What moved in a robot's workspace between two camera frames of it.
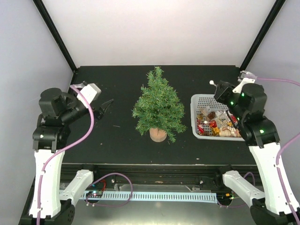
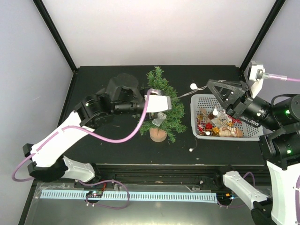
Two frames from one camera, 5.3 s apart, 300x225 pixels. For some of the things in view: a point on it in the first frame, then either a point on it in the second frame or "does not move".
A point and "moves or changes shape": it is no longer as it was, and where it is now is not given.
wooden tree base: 157,135 does not move
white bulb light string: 212,82 moves or changes shape
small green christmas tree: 158,107 does not move
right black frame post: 276,9 does not move
